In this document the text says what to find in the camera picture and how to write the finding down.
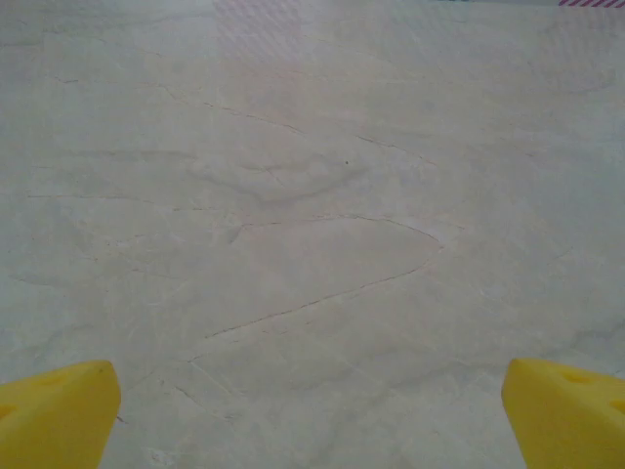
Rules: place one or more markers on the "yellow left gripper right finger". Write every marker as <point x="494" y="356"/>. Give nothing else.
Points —
<point x="566" y="420"/>

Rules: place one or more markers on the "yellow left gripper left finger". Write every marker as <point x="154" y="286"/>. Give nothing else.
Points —
<point x="54" y="420"/>

